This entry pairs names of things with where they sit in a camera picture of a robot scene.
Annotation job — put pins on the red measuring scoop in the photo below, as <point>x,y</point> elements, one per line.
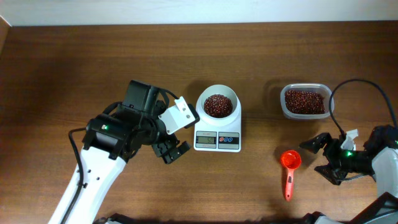
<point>291,161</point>

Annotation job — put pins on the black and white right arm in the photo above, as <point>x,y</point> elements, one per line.
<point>378,160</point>

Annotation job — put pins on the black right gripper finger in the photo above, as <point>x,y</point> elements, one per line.
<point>334,176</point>
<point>315,144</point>

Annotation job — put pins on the white digital kitchen scale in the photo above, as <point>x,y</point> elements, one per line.
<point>218,134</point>

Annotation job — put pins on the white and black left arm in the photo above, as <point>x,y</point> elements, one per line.
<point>102,158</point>

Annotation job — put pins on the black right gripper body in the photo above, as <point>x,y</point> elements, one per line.
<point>348,160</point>

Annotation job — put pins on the white round bowl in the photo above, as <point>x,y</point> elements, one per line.
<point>223,90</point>

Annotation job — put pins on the red beans in bowl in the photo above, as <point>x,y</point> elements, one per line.
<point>218,106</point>

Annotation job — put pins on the clear plastic container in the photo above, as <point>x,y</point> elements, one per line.
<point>312,87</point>

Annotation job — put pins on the red adzuki beans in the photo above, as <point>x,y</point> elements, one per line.
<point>304,102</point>

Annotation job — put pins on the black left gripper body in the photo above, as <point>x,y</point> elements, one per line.
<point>152,130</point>

